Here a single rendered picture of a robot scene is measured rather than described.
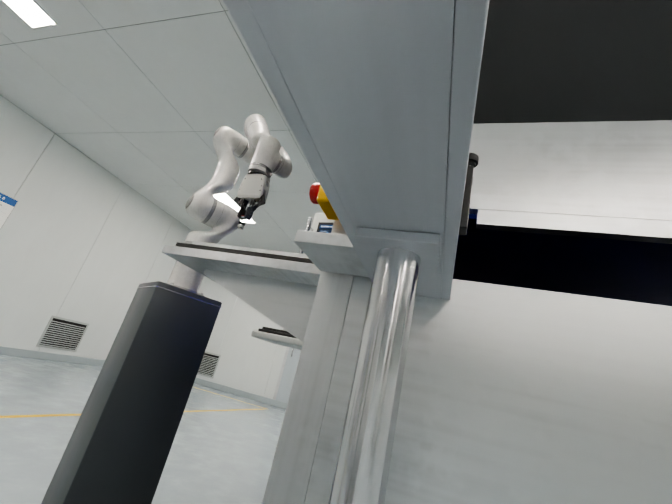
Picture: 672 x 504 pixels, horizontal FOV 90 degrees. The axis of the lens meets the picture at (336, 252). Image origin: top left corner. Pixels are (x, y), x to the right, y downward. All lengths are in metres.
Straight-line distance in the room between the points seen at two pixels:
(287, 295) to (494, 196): 0.46
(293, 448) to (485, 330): 0.35
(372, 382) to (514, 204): 0.43
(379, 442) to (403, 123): 0.27
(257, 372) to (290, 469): 6.34
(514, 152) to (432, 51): 0.54
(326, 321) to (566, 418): 0.37
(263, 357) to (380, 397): 6.59
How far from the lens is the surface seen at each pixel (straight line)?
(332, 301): 0.61
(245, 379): 7.04
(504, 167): 0.71
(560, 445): 0.58
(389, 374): 0.35
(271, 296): 0.77
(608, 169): 0.74
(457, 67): 0.20
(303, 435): 0.60
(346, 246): 0.48
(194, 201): 1.50
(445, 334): 0.57
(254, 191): 1.23
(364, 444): 0.35
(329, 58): 0.21
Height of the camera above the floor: 0.68
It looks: 20 degrees up
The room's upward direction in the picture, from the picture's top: 14 degrees clockwise
